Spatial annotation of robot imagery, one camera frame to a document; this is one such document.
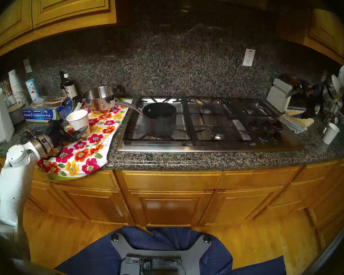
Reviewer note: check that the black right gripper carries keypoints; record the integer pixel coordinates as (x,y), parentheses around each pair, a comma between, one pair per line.
(312,101)

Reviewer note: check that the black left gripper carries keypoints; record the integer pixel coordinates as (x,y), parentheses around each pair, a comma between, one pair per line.
(60,132)

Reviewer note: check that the large white paper cup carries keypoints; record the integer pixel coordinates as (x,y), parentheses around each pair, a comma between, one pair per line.
(78,119)

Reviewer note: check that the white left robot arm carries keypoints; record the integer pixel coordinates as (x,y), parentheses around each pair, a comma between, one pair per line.
(14,185)

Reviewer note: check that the black stove knob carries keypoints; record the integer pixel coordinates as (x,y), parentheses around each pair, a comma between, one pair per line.
(276,137)
(277,125)
(266,124)
(253,124)
(263,137)

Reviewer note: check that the stainless steel stock pot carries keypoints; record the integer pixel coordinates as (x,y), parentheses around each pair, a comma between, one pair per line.
(100,101)

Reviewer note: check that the small white paper cup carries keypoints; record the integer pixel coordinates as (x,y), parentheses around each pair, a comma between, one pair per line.
(330,134)

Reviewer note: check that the blue patterned paper cup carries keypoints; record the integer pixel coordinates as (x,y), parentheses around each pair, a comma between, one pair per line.
(32,89)

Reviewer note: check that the white cup with wooden utensils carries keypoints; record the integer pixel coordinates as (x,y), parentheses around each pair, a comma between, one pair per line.
(10,98)

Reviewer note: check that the folded striped dish cloth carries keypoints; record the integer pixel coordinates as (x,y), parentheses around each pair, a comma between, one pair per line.
(296,122)

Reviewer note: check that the floral kitchen towel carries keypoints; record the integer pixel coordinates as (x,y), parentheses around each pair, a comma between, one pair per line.
(86,151)

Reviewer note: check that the chrome metal utensils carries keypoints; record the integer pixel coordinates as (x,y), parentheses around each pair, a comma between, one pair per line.
(331,111)

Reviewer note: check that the blue foodservice foil box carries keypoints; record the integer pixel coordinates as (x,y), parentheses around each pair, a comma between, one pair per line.
(43,115)

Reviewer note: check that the dark bottle with white label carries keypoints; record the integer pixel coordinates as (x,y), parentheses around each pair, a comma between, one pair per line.
(70,88)

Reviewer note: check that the slim dark glass bottle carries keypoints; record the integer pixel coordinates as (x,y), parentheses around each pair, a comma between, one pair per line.
(61,82)

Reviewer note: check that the dark patterned bowl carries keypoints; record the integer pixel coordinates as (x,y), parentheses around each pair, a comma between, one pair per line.
(16,114)

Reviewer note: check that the stack of white paper cups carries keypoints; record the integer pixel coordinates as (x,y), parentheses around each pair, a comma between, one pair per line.
(17,86)

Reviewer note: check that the wooden upper cabinet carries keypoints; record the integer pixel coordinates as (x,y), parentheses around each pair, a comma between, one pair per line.
(68,5)
(326,31)

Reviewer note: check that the stainless steel gas cooktop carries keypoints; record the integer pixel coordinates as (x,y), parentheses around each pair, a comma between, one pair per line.
(206,147)

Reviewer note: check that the wooden lower cabinet run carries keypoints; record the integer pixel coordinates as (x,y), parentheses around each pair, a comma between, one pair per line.
(169,202)

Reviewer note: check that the blue moving blanket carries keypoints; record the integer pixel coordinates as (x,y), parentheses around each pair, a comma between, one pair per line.
(103,257)

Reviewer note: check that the grey robot torso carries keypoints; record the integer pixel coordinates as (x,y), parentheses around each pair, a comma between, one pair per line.
(2,260)

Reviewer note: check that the grey power strip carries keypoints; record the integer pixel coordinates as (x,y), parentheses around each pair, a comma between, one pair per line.
(160,260)

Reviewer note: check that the white wall switch plate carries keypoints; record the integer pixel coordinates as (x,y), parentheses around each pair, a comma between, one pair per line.
(324,75)
(27,66)

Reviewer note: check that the white wall power outlet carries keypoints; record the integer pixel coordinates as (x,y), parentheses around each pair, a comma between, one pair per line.
(248,57)

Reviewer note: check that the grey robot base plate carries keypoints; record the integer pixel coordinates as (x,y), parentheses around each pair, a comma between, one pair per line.
(160,250)

